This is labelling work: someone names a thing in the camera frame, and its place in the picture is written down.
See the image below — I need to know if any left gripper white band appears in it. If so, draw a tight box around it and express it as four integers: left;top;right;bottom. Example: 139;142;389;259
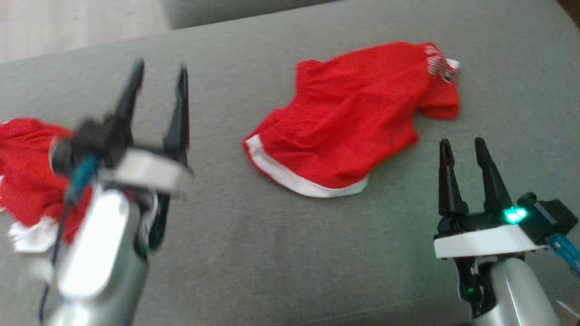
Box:
97;58;194;201

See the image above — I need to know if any large grey sofa seat cushion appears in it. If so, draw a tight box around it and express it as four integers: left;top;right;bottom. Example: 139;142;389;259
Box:
0;0;580;326

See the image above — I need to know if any small grey sofa cushion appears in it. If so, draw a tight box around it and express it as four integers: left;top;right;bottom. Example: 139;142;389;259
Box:
161;0;343;30

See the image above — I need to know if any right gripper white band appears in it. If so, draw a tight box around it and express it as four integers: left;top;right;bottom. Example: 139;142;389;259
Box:
433;137;544;261

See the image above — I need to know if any left arm cable teal plug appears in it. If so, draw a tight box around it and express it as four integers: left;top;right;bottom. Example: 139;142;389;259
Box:
39;154;99;324

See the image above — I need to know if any red shorts white trim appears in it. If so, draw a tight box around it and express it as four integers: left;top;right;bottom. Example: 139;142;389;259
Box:
242;41;461;199

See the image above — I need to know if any red Bulls 23 jersey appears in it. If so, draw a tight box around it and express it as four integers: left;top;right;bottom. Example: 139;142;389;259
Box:
0;118;95;254

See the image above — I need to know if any right arm cable teal plug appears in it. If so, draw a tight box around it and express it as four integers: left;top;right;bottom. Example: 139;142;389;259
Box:
547;234;580;278

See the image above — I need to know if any arm cable teal plug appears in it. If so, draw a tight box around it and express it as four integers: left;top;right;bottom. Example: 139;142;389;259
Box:
547;234;580;278
39;154;99;324

